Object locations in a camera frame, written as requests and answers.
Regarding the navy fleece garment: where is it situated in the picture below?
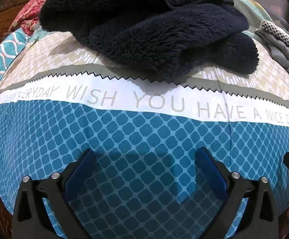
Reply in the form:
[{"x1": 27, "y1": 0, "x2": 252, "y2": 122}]
[{"x1": 38, "y1": 0, "x2": 260, "y2": 77}]

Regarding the red patterned pillow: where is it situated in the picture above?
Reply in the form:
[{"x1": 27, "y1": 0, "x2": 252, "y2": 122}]
[{"x1": 8, "y1": 0, "x2": 69, "y2": 36}]

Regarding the clear plastic storage box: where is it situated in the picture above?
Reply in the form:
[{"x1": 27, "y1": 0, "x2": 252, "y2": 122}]
[{"x1": 253, "y1": 0, "x2": 289, "y2": 30}]

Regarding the grey quilted folded garment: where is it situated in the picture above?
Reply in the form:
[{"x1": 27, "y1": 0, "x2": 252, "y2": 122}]
[{"x1": 254, "y1": 26, "x2": 289, "y2": 86}]

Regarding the green checked bed sheet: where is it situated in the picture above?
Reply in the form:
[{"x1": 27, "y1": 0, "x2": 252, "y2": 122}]
[{"x1": 220, "y1": 0, "x2": 268, "y2": 39}]

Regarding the blue striped cloth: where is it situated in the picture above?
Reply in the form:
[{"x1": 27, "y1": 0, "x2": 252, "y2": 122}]
[{"x1": 0, "y1": 27, "x2": 31, "y2": 99}]

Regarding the black white dotted garment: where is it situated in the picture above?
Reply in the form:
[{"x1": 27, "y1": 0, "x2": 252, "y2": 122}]
[{"x1": 259, "y1": 20, "x2": 289, "y2": 60}]

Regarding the blue beige printed bed cover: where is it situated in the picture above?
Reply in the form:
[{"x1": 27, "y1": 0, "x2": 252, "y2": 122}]
[{"x1": 0, "y1": 26, "x2": 289, "y2": 239}]

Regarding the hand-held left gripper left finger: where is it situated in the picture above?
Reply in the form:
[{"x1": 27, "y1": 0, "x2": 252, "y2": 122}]
[{"x1": 11, "y1": 149, "x2": 98, "y2": 239}]

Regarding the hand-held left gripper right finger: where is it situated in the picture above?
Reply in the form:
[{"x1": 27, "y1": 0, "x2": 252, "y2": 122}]
[{"x1": 195, "y1": 147, "x2": 280, "y2": 239}]

